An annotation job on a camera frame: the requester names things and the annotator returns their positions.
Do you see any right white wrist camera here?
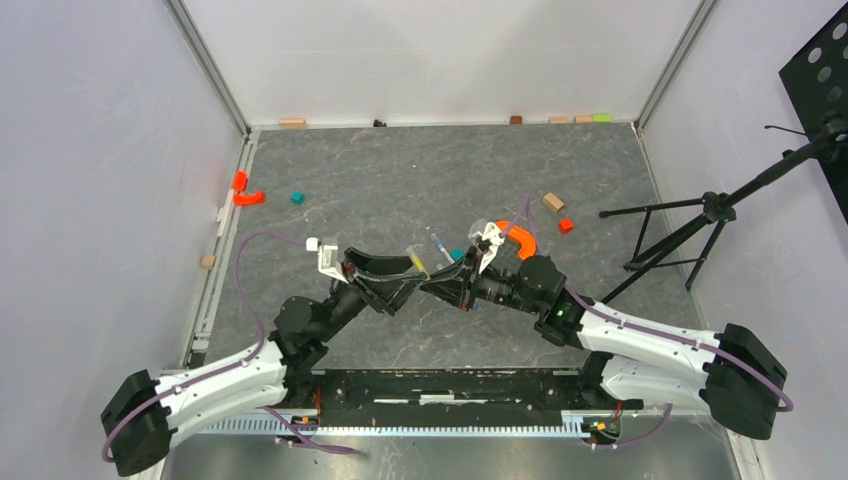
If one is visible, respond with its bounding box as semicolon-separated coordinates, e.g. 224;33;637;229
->
468;219;505;274

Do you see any red curved block left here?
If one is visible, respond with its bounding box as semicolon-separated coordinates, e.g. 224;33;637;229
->
233;191;266;207

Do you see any red block upper left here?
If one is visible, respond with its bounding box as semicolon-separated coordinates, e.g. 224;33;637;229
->
231;170;249;192

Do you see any black tripod stand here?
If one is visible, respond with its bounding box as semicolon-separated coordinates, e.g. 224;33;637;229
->
599;115;847;303

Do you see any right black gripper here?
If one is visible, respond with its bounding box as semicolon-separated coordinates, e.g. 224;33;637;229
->
420;245;542;316

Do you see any small red cube right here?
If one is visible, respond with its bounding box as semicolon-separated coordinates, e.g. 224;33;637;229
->
557;218;574;234

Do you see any toothed aluminium rail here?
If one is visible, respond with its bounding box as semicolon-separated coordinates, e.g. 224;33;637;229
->
200;412;620;440

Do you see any tan block left rail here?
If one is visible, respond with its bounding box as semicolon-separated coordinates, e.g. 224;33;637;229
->
200;255;216;271

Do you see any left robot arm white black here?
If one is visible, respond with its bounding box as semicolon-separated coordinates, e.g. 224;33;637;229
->
100;247;427;477

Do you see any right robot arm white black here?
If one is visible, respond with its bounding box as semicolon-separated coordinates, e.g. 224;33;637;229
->
420;253;794;440

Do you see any orange curved block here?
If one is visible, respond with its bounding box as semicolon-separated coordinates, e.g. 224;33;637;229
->
495;220;537;260

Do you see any tan wooden block right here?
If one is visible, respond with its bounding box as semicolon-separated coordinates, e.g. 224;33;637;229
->
542;193;565;213

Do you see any small teal cube left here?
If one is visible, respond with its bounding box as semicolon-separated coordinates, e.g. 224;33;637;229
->
290;191;305;205

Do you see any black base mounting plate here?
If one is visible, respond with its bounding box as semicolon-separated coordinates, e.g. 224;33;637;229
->
274;368;644;428

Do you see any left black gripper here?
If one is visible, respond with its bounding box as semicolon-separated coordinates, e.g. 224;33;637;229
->
315;246;427;342

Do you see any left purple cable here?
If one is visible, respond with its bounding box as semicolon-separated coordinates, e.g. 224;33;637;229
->
100;231;309;464

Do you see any black perforated panel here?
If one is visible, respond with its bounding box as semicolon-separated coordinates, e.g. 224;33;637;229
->
779;2;847;224

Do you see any blue white pen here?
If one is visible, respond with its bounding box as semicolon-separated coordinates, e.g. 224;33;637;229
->
430;233;454;263

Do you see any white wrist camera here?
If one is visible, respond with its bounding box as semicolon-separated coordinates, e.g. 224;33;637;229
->
305;237;348;283
468;219;505;274

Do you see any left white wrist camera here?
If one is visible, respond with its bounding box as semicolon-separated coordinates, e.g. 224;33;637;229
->
305;237;348;283

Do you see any tan block back left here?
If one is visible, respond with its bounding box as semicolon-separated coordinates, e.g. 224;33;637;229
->
278;118;307;130

